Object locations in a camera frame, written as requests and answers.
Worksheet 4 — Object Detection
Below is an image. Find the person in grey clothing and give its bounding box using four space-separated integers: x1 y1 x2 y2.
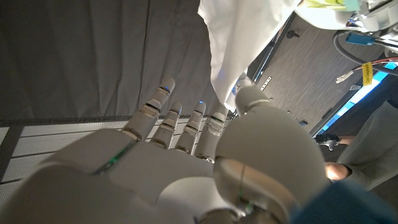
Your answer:
323 90 398 192

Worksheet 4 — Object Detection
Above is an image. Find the black backdrop curtain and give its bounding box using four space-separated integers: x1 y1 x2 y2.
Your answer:
0 0 224 125

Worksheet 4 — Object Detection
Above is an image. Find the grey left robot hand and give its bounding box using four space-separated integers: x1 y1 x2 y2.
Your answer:
345 0 398 34

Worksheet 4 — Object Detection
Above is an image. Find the yellow cable tag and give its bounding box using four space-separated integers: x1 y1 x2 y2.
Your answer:
362 62 373 86

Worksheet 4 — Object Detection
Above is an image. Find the black handheld controller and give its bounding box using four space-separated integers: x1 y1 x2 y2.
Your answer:
313 133 341 152

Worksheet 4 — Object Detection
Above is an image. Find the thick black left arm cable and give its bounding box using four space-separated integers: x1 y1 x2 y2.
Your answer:
332 29 398 77

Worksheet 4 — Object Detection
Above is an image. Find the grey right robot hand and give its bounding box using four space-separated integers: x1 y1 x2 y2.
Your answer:
0 74 330 224

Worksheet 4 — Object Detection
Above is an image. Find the white tissue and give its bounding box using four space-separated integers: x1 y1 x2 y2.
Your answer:
197 0 301 111

